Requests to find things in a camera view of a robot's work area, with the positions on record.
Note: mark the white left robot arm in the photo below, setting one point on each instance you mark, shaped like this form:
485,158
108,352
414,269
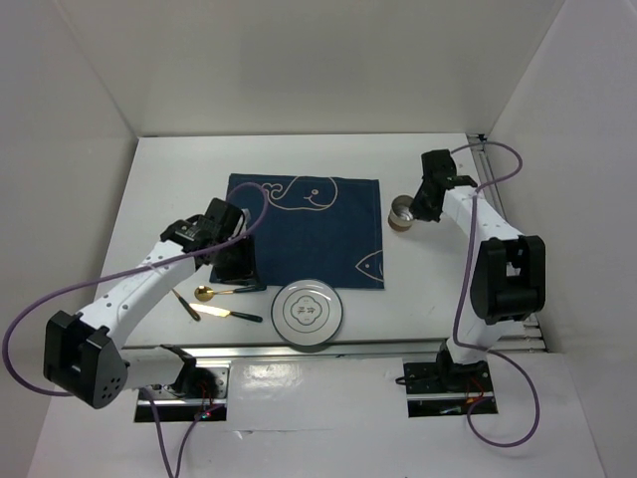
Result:
84,352

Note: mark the gold spoon black handle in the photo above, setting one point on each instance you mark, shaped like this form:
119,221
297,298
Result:
206,294

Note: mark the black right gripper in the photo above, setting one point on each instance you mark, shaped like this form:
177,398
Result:
419,211

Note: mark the aluminium frame rail front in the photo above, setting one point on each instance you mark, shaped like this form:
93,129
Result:
337,350

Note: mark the gold knife black handle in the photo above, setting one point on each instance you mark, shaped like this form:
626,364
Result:
224,313

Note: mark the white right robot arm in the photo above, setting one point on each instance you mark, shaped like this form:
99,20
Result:
475,329

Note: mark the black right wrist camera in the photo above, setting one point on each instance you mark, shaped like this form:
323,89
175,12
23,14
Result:
438,162

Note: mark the white round dinner plate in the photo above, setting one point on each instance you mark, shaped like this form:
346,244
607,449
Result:
307,313

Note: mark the aluminium frame rail right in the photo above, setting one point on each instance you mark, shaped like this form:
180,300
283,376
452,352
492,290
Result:
497,199

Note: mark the dark blue embroidered cloth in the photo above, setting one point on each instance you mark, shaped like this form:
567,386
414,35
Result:
323,228

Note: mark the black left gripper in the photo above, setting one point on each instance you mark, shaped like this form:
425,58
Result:
245,270

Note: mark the aluminium frame rail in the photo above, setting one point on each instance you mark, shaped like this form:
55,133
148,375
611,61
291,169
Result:
497,199
337,350

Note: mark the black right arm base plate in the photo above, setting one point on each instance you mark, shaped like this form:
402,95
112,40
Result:
428,394

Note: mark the gold fork black handle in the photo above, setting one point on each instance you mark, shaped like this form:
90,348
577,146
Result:
186,306

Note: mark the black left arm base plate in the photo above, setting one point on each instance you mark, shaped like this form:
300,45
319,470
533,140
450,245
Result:
207,396

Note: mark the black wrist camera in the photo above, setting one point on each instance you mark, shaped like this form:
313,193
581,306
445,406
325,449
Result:
438,162
222,220

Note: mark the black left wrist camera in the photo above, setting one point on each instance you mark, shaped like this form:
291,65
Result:
222,220

